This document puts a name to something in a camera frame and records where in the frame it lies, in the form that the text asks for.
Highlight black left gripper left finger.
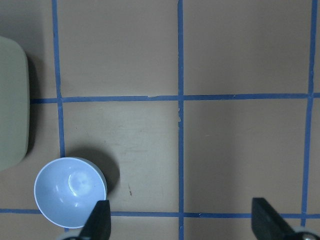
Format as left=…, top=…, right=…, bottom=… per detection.
left=78, top=200, right=111, bottom=240

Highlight cream silver toaster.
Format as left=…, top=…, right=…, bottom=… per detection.
left=0, top=36, right=30, bottom=171

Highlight blue bowl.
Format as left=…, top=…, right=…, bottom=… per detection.
left=33, top=157, right=108, bottom=229

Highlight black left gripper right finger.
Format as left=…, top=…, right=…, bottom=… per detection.
left=251, top=197, right=296, bottom=240

